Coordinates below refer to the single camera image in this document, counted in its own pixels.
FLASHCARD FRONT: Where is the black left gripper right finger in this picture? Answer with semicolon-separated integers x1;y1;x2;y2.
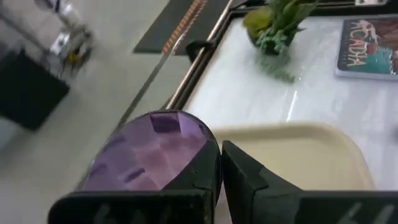
221;139;398;224

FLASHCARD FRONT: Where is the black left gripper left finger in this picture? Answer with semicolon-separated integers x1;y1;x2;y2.
47;138;223;224

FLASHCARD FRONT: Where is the purple faceted plastic cup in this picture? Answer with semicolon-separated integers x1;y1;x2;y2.
81;109;218;192

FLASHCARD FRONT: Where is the beige plastic tray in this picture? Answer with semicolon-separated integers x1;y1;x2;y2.
211;121;376;191

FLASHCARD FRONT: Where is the black box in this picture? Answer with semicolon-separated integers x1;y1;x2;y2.
0;49;71;131

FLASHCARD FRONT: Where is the black clamp knob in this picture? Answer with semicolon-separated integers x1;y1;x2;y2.
185;39;215;62

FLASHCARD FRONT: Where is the green potted plant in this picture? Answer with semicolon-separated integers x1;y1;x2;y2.
242;0;321;83

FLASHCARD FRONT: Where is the Arcadia illustrated book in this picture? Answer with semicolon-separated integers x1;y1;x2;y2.
334;16;398;82

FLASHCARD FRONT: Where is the metal equipment stand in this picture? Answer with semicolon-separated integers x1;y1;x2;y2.
33;0;94;77

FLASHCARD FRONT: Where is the black floor mat orange stripe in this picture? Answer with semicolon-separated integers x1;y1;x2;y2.
132;0;231;56

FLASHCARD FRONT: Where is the metal table edge rail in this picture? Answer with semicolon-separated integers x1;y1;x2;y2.
164;0;237;110

